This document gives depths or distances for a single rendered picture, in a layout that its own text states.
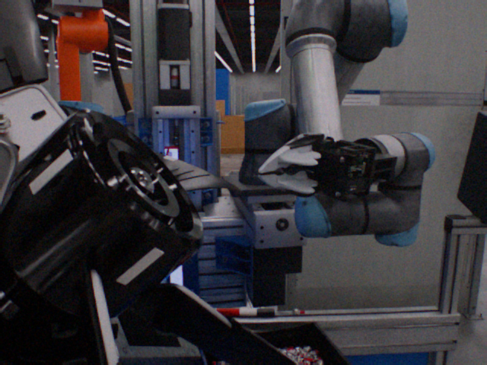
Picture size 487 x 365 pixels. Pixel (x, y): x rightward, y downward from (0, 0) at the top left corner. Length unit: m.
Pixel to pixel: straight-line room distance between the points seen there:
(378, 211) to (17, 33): 0.56
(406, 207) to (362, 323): 0.26
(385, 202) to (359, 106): 1.56
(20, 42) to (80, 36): 4.04
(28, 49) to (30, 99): 0.06
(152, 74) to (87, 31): 3.19
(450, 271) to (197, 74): 0.87
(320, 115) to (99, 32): 3.86
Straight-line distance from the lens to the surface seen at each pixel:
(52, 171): 0.24
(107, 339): 0.20
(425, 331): 0.91
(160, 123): 1.18
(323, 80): 0.74
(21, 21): 0.43
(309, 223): 0.66
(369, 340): 0.88
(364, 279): 2.49
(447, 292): 0.89
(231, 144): 9.66
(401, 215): 0.73
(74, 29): 4.43
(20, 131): 0.33
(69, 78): 4.46
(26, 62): 0.38
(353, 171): 0.58
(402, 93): 2.32
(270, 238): 1.04
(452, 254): 0.87
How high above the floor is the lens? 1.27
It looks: 11 degrees down
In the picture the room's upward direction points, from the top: straight up
